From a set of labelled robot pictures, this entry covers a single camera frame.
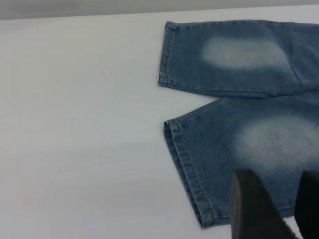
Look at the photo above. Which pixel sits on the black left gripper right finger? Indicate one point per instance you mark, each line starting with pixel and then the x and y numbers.
pixel 309 206

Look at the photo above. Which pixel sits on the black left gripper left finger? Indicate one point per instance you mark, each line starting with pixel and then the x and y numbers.
pixel 251 211

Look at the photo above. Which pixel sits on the blue denim shorts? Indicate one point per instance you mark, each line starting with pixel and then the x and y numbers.
pixel 224 119

